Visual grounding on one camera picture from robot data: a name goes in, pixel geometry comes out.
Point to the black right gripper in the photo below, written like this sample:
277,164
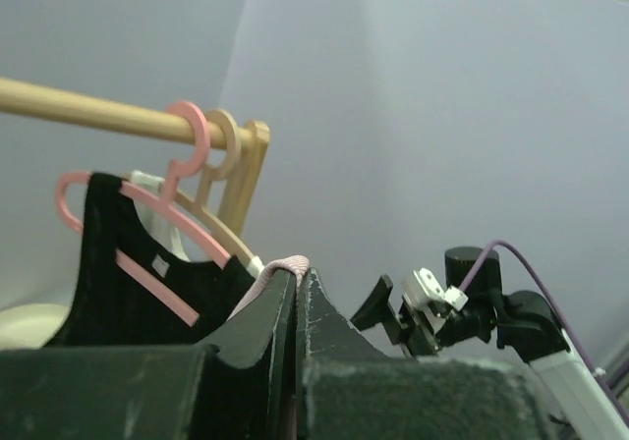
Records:
343,380

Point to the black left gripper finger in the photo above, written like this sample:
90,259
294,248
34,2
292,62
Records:
247,388

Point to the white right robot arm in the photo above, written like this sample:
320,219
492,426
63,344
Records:
458,359

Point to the black tank top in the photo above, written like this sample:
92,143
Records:
132,291

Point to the beige hanger right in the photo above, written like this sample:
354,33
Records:
240,143

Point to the white tank top right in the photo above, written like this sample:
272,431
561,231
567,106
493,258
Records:
168,235

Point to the pink hanger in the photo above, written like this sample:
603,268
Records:
168,205

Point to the wooden clothes rack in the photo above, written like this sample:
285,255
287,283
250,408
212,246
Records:
47,103

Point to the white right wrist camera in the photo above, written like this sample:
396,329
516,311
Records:
422,288

